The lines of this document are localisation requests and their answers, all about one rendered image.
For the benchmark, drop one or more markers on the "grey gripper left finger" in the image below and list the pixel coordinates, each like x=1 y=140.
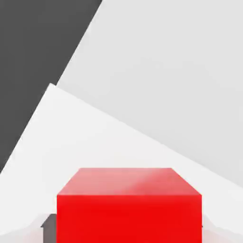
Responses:
x=49 y=230

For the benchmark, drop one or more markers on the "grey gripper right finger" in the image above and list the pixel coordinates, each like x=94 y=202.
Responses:
x=208 y=234

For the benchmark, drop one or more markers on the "small red cube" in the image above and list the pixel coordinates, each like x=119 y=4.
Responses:
x=129 y=214

